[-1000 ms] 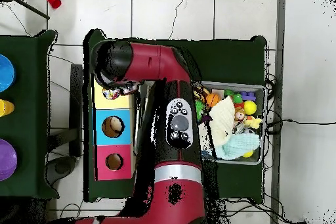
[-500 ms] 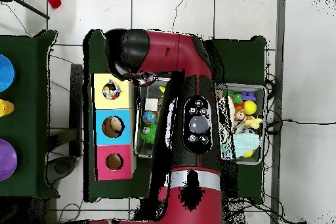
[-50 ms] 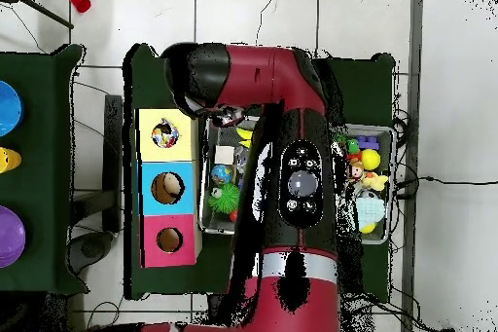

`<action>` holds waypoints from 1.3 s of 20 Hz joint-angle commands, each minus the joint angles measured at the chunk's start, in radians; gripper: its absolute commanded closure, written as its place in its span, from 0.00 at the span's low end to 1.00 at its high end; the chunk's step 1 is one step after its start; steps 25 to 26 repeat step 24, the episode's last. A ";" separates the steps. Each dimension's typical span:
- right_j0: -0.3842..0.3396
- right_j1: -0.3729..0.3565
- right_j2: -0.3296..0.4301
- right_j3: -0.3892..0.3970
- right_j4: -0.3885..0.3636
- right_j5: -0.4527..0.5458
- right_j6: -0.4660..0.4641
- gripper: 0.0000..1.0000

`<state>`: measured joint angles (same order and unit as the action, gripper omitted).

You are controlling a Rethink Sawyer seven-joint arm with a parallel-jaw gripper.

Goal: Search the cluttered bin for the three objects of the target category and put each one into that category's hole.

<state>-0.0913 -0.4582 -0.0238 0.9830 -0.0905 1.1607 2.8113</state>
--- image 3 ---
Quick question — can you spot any wooden box with three holes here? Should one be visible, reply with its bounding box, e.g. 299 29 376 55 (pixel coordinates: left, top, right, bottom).
133 107 203 270

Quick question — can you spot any black tripod stand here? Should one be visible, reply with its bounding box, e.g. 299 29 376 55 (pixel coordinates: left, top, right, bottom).
0 0 75 30

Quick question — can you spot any dark green table cloth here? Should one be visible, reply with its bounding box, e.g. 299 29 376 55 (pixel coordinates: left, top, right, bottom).
123 43 396 302

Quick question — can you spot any red plastic cup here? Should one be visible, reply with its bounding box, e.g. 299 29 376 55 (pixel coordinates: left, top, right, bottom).
67 0 92 14

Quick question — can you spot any polka dot cloth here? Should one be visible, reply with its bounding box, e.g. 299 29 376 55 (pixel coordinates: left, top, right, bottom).
151 117 180 149

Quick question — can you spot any yellow plush duck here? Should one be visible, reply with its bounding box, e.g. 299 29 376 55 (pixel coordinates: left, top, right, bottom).
362 170 389 192

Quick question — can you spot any yellow smiley ball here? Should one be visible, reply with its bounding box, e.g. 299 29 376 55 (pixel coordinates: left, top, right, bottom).
360 148 381 171

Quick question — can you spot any green spiky ball with eyes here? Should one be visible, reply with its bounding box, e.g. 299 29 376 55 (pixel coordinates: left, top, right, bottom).
206 182 241 215

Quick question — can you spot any purple building brick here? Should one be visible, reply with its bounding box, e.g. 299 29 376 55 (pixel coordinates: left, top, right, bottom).
355 134 380 151

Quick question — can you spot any brown plush animal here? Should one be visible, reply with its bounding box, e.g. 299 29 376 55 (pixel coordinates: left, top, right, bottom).
347 158 366 182

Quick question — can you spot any mint waffle cloth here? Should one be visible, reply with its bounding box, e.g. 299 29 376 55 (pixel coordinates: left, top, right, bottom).
355 196 386 228

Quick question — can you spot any plain wooden cube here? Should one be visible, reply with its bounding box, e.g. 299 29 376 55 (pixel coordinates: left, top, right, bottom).
213 145 235 165

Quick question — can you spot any yellow cheese wedge toy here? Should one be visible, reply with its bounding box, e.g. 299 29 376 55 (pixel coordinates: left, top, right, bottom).
235 127 254 149

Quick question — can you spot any globe print ball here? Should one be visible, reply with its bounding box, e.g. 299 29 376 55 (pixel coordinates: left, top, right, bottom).
210 164 233 186

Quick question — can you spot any green cloth of side table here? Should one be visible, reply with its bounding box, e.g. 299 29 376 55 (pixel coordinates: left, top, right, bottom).
0 43 89 295

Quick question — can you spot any long black cable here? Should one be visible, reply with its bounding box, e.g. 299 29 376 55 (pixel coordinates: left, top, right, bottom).
394 175 498 199

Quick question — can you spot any clear mesh bin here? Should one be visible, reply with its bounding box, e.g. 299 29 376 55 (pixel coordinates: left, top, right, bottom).
198 113 394 245

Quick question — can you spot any purple ball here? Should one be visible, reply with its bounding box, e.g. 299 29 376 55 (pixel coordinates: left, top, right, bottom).
0 205 27 269

